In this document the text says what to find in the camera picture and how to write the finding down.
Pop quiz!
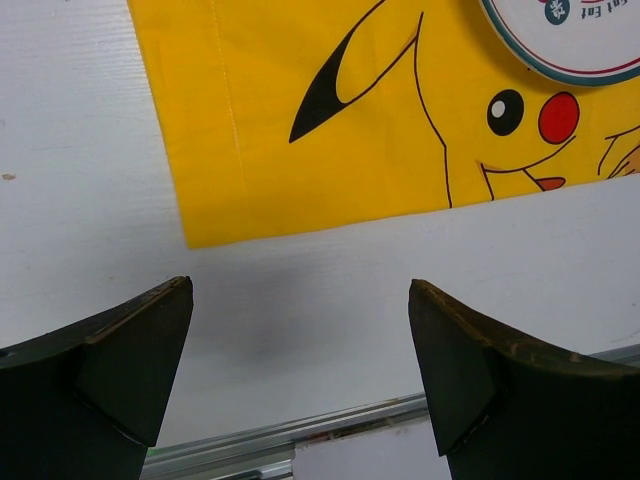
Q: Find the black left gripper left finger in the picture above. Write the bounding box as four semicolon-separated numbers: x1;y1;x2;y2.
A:
1;276;193;479

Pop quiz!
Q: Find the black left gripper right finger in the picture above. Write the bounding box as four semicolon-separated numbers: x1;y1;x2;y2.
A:
408;280;639;479

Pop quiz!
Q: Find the yellow Pikachu cloth placemat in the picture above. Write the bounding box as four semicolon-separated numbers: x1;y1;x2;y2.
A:
129;1;639;248

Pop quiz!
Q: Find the white plate with red characters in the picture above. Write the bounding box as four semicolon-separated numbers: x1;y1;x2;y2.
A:
480;0;639;87

